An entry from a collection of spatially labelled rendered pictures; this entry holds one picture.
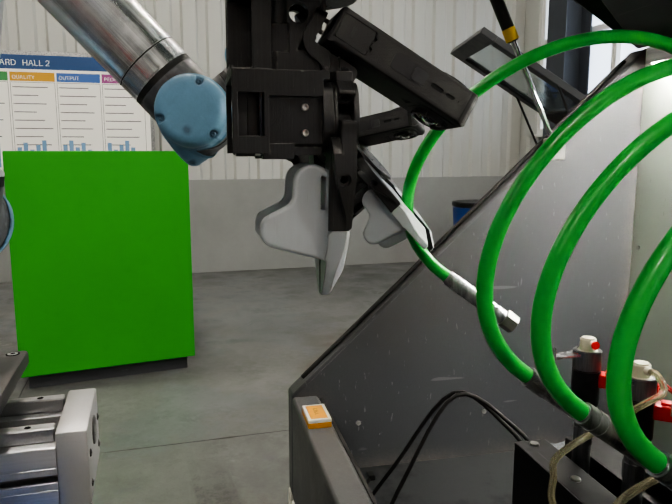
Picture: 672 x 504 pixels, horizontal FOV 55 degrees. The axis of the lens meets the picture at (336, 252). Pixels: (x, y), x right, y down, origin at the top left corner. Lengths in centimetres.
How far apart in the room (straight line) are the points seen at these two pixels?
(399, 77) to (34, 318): 351
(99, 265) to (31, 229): 39
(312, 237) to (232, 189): 662
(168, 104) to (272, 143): 28
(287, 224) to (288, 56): 11
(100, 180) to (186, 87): 309
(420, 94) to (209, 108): 29
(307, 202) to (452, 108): 12
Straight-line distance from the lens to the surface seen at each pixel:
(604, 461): 75
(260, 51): 43
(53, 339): 388
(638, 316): 41
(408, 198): 73
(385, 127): 75
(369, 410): 98
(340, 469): 75
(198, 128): 68
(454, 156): 782
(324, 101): 42
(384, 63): 44
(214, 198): 703
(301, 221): 43
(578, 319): 108
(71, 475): 81
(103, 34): 72
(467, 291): 75
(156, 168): 379
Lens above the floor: 130
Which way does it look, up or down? 9 degrees down
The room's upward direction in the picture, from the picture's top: straight up
